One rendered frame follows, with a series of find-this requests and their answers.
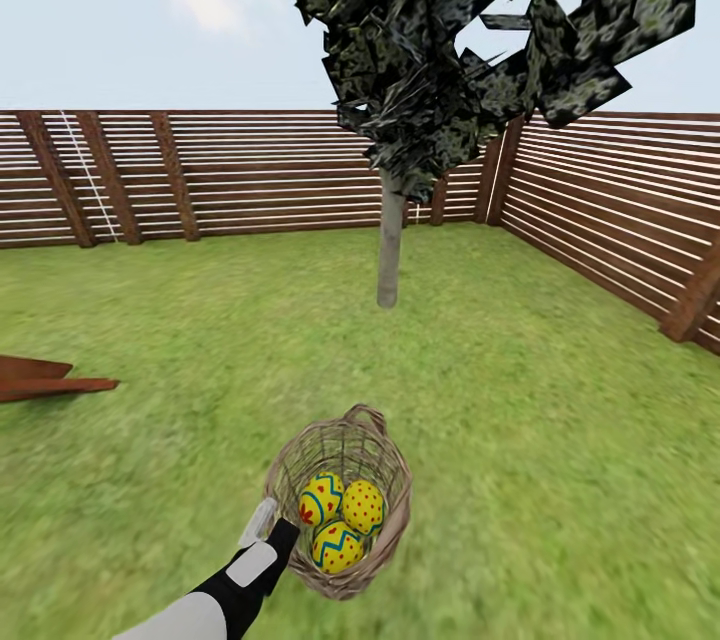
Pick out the wicker basket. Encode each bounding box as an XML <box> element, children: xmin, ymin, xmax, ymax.
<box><xmin>262</xmin><ymin>403</ymin><xmax>413</xmax><ymax>601</ymax></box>

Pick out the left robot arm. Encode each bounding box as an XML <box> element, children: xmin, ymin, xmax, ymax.
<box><xmin>109</xmin><ymin>497</ymin><xmax>303</xmax><ymax>640</ymax></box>

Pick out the easter egg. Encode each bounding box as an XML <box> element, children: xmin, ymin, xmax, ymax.
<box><xmin>298</xmin><ymin>470</ymin><xmax>346</xmax><ymax>533</ymax></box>
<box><xmin>318</xmin><ymin>459</ymin><xmax>390</xmax><ymax>547</ymax></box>
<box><xmin>310</xmin><ymin>518</ymin><xmax>365</xmax><ymax>573</ymax></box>

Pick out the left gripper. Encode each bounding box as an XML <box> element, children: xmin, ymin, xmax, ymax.
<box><xmin>265</xmin><ymin>517</ymin><xmax>303</xmax><ymax>574</ymax></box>

